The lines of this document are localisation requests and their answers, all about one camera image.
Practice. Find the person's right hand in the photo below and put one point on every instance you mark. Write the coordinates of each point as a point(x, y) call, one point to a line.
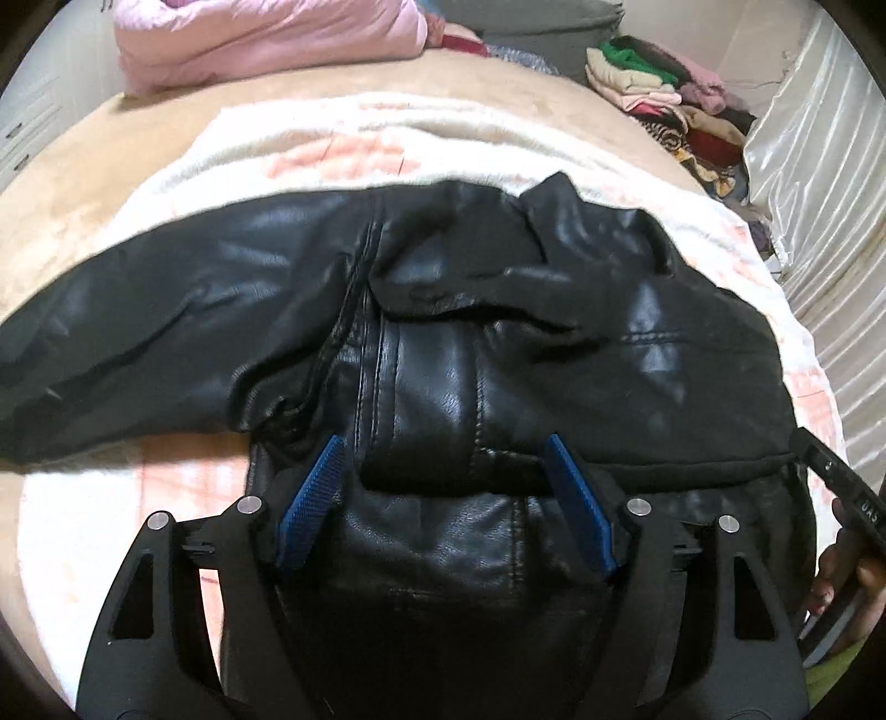
point(848, 561)

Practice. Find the white wardrobe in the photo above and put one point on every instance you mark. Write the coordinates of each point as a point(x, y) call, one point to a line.
point(28, 118)

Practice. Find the pile of folded clothes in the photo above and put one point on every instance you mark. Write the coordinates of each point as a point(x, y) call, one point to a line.
point(664, 90)

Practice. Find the blue patterned cloth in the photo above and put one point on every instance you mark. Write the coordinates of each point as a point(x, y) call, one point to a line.
point(519, 59)

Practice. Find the pink quilt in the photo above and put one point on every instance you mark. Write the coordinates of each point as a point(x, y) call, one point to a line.
point(242, 41)

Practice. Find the red cloth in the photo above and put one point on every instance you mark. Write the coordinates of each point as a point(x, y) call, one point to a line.
point(464, 45)

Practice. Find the beige bed cover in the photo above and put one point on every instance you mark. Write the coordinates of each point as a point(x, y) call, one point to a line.
point(104, 173)

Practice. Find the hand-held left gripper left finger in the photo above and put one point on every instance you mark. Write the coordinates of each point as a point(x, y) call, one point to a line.
point(311, 498)

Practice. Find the white pink patterned blanket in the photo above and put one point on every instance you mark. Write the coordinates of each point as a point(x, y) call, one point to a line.
point(415, 145)

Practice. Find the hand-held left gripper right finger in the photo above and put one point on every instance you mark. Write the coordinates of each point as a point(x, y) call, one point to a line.
point(578, 498)

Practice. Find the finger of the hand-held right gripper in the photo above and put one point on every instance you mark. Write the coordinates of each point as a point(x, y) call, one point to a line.
point(841, 484)

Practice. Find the black leather jacket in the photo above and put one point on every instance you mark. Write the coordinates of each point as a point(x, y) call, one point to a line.
point(484, 311)

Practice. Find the white satin curtain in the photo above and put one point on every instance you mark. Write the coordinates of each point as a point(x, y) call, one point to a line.
point(830, 208)

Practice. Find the person's yellow-green clothing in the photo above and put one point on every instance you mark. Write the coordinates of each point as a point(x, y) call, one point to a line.
point(834, 682)

